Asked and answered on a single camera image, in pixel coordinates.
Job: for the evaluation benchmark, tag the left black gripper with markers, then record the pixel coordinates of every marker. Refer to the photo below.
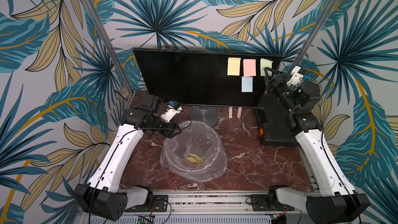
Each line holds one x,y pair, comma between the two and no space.
170,131

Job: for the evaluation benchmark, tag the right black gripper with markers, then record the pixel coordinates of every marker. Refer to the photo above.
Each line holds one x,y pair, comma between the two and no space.
272,82

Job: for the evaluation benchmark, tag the green sticky note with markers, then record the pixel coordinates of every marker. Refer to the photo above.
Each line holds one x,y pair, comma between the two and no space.
265,63

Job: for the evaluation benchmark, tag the pink sticky note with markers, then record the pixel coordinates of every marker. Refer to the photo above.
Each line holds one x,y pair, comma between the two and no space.
249,66

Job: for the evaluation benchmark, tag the blue sticky note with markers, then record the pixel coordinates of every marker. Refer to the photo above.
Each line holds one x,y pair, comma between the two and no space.
247,84

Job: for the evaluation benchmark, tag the yellow sticky note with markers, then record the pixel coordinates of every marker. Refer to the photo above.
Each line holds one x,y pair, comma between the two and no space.
233,66

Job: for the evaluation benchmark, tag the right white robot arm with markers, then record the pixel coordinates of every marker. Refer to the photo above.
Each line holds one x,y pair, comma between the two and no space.
337,200

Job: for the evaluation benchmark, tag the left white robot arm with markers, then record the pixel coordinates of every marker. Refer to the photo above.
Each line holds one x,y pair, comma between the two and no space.
100,195

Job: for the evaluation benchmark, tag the grey round monitor stand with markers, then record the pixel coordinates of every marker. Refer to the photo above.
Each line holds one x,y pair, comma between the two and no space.
204,114

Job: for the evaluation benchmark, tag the bin with clear plastic bag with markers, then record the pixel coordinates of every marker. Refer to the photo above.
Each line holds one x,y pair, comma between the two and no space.
202,140

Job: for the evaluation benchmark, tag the crumpled yellow notes in bin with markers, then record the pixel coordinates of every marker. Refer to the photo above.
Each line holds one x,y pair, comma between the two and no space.
195,159

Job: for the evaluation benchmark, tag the black plastic tool case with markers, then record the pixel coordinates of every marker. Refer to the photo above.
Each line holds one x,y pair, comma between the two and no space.
272,125

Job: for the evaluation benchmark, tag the pink strip right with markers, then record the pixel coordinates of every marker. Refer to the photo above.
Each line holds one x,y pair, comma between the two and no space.
239,112

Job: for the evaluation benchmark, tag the pink strip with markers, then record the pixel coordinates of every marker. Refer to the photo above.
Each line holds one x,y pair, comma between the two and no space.
239,112
230,112

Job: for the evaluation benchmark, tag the pink strip left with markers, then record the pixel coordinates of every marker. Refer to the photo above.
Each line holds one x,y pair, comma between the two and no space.
230,112

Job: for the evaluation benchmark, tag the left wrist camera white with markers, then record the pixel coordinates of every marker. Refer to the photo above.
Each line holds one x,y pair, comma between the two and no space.
174,108

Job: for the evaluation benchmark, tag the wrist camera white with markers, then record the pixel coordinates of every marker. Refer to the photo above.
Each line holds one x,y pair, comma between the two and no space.
298,75
174,108

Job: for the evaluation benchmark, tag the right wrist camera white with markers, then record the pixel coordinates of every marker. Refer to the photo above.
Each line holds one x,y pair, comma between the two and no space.
298,75

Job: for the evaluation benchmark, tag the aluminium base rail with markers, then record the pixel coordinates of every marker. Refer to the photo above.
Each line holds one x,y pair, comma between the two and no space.
209,202

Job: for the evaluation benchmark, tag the right aluminium frame post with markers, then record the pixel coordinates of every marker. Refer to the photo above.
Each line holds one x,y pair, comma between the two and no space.
323,17

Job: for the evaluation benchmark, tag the aluminium frame post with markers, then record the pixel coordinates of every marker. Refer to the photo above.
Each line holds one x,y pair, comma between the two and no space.
97,22
323,17

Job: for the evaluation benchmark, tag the left aluminium frame post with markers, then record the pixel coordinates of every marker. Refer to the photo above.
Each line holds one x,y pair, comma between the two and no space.
97,22

